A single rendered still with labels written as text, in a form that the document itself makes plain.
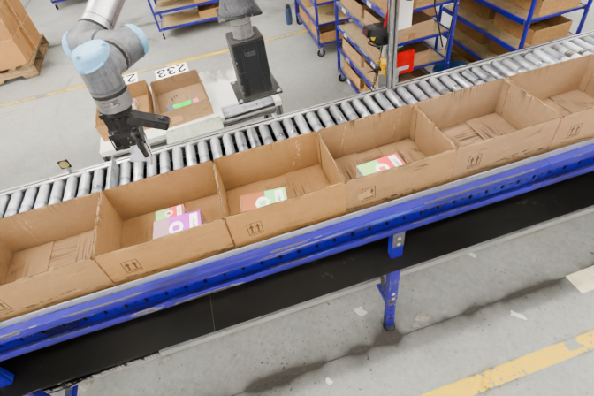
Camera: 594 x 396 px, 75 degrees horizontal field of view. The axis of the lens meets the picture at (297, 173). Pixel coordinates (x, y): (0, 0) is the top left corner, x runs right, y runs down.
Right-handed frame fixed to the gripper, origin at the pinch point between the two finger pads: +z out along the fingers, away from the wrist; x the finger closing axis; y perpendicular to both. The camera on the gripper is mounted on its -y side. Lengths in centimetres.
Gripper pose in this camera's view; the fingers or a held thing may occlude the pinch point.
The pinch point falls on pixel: (152, 159)
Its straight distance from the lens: 126.2
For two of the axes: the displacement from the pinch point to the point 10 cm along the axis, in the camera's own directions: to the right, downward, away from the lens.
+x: 3.0, 6.3, -7.2
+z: 1.1, 7.3, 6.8
